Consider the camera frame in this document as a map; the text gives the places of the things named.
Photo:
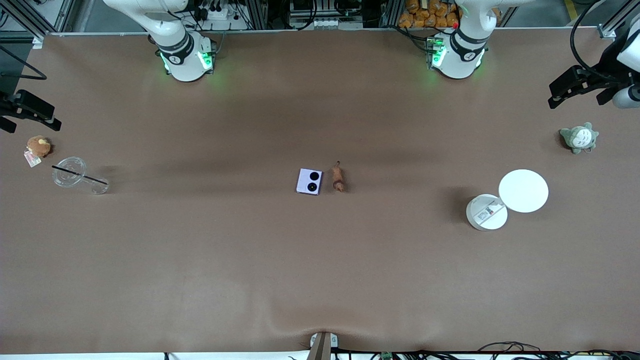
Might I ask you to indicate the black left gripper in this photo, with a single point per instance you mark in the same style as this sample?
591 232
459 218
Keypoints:
603 80

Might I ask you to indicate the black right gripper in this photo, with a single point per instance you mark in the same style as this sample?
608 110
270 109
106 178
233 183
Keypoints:
20 107

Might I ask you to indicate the brown lion statue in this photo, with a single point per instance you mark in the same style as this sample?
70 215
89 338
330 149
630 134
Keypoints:
338 176

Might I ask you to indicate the purple flip phone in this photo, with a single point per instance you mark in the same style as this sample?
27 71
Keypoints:
306 185

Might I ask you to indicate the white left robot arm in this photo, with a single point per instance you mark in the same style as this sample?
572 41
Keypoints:
460 60

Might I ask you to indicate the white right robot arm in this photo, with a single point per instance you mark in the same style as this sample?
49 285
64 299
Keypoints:
185 62

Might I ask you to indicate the brown plush toy with tag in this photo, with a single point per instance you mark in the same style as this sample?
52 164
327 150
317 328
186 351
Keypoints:
38 146

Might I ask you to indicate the grey totoro plush toy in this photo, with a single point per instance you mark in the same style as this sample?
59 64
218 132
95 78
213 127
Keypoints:
580 138

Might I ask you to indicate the clear plastic cup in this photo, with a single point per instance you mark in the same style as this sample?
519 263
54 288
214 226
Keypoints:
67 172

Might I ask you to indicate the black drinking straw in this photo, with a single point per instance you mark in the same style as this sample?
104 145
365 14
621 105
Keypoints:
80 176

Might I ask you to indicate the white round lamp with base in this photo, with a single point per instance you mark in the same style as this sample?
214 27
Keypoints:
522 191

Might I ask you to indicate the pile of orange plush toys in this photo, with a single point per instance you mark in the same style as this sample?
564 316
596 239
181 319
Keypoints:
427 14

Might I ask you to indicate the white power strip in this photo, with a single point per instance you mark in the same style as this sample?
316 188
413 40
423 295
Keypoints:
220 13

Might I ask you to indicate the aluminium frame post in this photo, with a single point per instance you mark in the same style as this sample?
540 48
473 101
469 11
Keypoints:
35 17
617 20

